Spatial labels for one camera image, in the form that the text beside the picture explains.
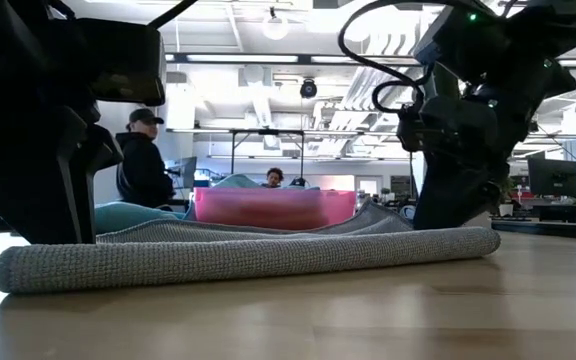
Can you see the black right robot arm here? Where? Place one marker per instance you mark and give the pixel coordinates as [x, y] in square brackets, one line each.
[558, 25]

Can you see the grey computer monitor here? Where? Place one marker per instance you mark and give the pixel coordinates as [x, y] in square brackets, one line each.
[186, 172]

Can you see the black computer monitor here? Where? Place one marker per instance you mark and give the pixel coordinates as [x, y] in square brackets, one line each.
[553, 177]

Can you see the grey microfiber towel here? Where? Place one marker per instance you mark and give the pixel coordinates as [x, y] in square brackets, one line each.
[218, 260]

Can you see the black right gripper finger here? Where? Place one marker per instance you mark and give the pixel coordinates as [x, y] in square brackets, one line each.
[458, 195]

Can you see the long ceiling light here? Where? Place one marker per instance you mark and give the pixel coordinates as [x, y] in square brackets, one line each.
[243, 58]

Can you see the person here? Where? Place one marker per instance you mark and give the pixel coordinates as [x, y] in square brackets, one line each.
[274, 177]
[143, 165]

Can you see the small potted plant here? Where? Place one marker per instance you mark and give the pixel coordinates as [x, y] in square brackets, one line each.
[508, 200]

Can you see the black folding table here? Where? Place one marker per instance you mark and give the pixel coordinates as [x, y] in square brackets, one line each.
[268, 132]

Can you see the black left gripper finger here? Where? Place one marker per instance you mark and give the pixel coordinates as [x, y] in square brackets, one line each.
[93, 155]
[28, 190]

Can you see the pink plastic tray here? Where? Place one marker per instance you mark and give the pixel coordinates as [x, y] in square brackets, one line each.
[268, 207]

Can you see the round white ceiling lamp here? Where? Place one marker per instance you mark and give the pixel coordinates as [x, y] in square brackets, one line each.
[275, 25]

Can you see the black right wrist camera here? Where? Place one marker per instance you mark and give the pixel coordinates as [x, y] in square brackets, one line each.
[463, 45]

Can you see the black round ceiling camera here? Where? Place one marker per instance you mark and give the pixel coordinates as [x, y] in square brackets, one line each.
[308, 88]

